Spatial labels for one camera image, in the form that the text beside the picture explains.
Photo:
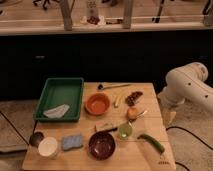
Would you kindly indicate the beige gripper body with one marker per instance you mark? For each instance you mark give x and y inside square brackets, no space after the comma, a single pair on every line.
[168,115]

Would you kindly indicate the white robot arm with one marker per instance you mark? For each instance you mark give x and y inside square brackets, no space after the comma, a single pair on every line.
[185,82]

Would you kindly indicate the orange red bowl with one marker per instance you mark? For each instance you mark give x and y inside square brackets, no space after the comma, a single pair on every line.
[97,104]

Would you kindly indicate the dark purple bowl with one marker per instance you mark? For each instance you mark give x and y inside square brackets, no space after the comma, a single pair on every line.
[101,145]

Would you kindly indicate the metal spoon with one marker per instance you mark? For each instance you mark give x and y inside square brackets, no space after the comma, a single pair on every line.
[141,114]

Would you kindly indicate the dark red grapes bunch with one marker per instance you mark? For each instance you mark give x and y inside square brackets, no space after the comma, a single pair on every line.
[133,97]

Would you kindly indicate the small green cup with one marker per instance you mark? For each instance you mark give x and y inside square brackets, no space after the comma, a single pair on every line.
[125,130]

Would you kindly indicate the yellow banana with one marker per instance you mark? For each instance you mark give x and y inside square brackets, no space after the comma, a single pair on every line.
[118,99]

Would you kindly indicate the blue sponge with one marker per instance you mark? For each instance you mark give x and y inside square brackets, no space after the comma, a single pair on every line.
[71,142]

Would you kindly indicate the green plastic tray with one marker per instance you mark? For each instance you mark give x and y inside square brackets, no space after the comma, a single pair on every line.
[59,91]

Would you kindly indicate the grey cloth in tray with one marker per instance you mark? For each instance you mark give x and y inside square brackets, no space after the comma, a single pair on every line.
[57,112]

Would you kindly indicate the white cup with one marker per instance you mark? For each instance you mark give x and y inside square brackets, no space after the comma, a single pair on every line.
[48,147]

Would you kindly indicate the dark metal cup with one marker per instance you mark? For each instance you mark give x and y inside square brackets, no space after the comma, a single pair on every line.
[36,138]

